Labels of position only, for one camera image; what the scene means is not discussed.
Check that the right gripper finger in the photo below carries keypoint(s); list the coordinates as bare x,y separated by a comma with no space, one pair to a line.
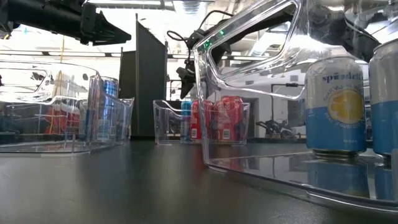
187,79

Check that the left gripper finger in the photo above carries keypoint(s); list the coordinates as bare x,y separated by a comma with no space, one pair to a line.
109,32

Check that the blue silver Red Bull can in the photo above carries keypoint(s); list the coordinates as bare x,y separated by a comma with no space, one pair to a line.
109,93
186,118

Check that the red Coca-Cola can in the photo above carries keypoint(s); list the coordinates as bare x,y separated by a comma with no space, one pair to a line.
199,121
230,118
212,123

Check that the clear plastic bin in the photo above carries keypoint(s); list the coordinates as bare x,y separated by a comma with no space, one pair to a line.
168,124
18,93
264,174

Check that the blue white Spindrift can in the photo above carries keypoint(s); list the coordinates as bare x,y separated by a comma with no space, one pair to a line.
385,124
85,129
335,130

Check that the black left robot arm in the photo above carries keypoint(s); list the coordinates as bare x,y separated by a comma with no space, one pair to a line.
21,14

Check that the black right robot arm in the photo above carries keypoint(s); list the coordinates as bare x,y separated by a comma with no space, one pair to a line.
348,34

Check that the ceiling strip light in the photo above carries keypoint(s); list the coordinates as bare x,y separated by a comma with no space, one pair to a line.
174,57

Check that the black partition panel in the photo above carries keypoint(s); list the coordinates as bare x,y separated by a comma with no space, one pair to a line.
149,77

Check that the ribbed ceiling vent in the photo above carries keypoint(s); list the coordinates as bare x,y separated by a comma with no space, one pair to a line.
190,6

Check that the red blurry equipment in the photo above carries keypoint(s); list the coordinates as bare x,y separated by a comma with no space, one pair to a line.
62,123

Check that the black wheeled machine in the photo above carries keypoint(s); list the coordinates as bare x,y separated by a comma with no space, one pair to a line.
276,129

